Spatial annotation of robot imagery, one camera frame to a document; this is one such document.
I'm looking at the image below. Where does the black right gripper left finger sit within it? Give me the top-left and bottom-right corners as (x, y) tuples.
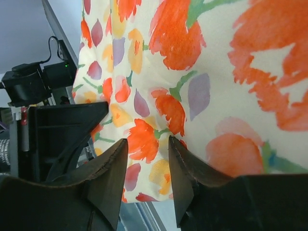
(0, 139), (128, 231)

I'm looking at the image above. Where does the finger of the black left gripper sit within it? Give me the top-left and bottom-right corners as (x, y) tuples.
(28, 102), (108, 182)

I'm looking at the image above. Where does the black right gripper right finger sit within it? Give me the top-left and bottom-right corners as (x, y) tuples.
(168, 136), (308, 231)

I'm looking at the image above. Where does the orange floral skirt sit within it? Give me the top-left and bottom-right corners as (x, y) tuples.
(73, 0), (308, 203)

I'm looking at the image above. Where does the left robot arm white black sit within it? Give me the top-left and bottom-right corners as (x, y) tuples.
(0, 40), (108, 182)

